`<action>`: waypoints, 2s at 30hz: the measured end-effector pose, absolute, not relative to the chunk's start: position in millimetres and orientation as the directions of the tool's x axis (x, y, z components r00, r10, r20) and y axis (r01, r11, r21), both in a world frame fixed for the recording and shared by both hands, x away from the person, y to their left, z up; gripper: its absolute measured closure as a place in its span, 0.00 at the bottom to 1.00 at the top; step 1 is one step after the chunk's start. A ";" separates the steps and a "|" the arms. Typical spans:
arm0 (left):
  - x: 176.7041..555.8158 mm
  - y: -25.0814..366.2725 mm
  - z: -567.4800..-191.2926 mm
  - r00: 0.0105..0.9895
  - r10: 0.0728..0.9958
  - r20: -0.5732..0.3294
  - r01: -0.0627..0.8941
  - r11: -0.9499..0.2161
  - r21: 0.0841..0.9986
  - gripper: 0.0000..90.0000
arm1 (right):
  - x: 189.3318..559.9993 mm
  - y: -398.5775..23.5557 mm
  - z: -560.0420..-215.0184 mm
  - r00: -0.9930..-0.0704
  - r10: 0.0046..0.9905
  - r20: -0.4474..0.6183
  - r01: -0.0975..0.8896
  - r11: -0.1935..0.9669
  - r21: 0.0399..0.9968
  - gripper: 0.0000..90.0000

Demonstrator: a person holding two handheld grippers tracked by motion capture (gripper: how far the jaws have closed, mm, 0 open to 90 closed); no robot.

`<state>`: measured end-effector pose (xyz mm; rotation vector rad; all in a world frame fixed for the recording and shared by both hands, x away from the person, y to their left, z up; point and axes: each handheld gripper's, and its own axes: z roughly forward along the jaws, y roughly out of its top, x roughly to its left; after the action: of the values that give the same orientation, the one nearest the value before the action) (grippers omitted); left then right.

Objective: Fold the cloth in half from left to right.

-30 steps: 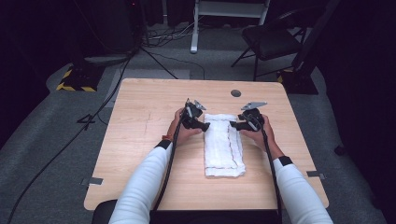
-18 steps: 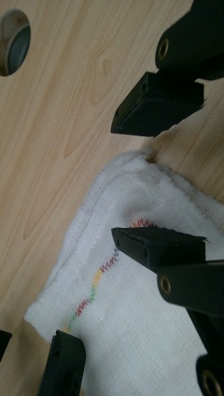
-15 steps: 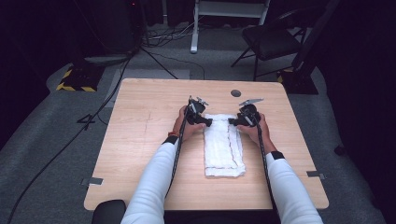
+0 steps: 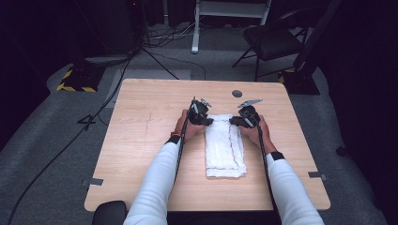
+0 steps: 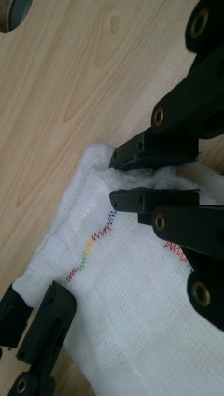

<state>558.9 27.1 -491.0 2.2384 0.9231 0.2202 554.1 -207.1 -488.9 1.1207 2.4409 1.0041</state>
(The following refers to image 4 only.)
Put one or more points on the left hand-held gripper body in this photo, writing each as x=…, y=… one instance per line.
x=196, y=113

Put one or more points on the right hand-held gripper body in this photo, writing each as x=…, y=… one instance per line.
x=248, y=116

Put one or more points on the white towel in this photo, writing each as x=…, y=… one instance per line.
x=223, y=150

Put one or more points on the person's left hand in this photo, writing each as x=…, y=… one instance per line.
x=187, y=129

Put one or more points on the person's right hand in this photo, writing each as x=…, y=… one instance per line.
x=259, y=132

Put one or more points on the round grey table grommet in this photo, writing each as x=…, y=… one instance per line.
x=237, y=93

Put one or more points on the black wristband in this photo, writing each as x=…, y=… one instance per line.
x=277, y=155
x=173, y=139

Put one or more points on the black folding chair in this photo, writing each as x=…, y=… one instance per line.
x=270, y=42

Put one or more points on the grey tape strip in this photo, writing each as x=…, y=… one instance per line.
x=93, y=182
x=317, y=175

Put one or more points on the black slanted stand pole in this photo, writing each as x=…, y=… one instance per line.
x=313, y=40

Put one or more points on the black equipment case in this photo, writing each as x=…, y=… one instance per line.
x=109, y=28

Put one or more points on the black yellow striped base plate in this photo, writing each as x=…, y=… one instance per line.
x=301, y=83
x=82, y=78

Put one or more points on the white desk frame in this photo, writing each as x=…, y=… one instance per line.
x=195, y=31

